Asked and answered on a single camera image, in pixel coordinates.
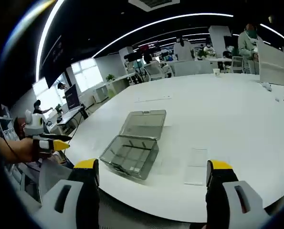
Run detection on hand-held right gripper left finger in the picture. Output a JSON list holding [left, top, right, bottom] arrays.
[[33, 157, 101, 229]]

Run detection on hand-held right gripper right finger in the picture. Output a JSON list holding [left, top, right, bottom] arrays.
[[205, 159, 272, 229]]

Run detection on clear plastic divider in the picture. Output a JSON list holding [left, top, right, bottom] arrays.
[[184, 148, 208, 187]]

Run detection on transparent grey guide fixture box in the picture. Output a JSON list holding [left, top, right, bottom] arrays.
[[99, 109, 168, 183]]

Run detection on person's left hand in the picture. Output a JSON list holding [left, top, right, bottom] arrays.
[[12, 137, 41, 165]]

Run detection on white mesh office chair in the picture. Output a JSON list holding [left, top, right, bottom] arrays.
[[38, 157, 208, 226]]

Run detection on dark computer monitor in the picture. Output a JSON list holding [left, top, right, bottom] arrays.
[[63, 83, 82, 112]]

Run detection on crumpled white thing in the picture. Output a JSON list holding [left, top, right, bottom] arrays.
[[261, 82, 273, 93]]

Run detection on grey board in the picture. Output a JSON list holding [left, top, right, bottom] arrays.
[[257, 37, 284, 88]]

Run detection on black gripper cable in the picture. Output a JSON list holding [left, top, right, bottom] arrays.
[[2, 135, 21, 163]]

